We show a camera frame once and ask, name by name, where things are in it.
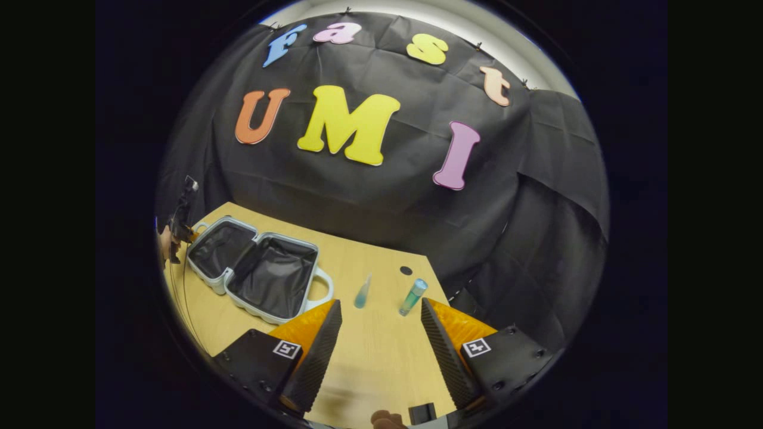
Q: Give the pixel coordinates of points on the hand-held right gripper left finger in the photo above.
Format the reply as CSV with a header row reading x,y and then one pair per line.
x,y
316,363

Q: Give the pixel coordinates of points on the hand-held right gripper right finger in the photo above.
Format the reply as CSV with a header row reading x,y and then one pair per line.
x,y
450,363

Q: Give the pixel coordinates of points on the small tapered teal bottle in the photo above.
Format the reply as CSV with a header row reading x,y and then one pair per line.
x,y
362,295

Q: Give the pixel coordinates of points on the light blue suitcase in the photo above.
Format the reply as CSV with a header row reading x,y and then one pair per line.
x,y
271,277

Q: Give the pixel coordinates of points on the black backdrop cloth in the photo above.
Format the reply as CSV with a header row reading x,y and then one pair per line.
x,y
369,202

